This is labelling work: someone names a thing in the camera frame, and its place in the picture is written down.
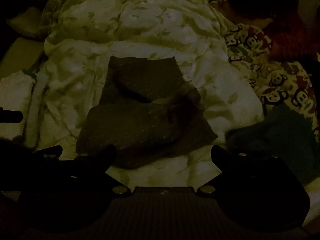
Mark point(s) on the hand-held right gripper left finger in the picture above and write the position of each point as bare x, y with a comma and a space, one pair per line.
109, 155

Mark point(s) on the teal cloth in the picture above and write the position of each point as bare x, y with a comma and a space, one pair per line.
280, 140

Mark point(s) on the pale pillow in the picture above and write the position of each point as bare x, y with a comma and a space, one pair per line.
27, 23

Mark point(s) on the red cloth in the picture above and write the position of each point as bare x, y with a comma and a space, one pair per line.
290, 37

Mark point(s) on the monkey-print blanket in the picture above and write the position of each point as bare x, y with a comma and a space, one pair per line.
272, 80

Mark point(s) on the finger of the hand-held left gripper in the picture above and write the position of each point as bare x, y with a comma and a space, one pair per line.
11, 116
51, 151

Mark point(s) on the white leaf-print duvet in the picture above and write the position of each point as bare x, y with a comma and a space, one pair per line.
160, 30

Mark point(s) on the dark dotted small garment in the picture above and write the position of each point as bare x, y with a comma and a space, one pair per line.
140, 120

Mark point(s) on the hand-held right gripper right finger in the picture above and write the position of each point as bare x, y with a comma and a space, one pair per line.
218, 155

